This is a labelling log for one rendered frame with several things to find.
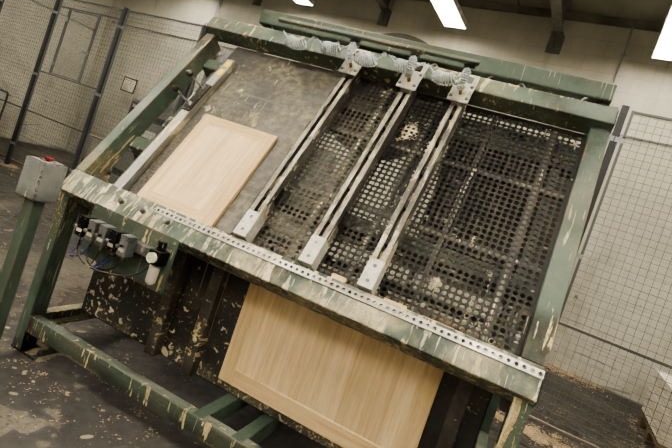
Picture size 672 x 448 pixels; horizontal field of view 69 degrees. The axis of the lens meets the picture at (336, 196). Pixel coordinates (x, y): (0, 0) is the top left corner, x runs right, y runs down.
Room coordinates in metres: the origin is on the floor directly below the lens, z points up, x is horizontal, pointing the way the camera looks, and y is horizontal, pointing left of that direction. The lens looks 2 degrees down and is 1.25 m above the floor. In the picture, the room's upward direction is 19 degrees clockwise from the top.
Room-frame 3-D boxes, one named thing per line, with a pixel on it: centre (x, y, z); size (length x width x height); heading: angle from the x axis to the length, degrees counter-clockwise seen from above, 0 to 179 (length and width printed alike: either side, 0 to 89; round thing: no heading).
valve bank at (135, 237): (2.04, 0.81, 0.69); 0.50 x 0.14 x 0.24; 69
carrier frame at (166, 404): (2.56, -0.02, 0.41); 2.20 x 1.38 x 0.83; 69
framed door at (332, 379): (2.01, -0.19, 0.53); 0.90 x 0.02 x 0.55; 69
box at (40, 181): (2.13, 1.25, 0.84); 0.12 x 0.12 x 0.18; 69
